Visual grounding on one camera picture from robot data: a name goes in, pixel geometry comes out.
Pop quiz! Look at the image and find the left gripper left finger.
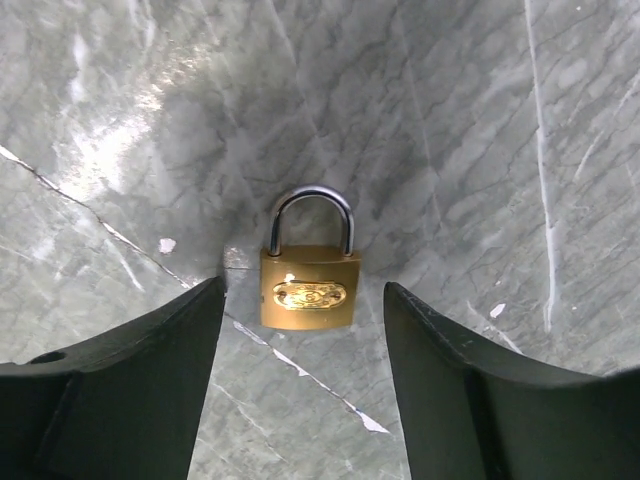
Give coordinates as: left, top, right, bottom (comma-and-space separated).
1, 277, 226, 479

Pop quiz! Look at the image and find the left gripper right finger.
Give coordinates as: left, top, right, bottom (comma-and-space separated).
384, 282, 639, 479

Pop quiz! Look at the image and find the small brass padlock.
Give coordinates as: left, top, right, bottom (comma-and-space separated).
260, 184, 361, 331

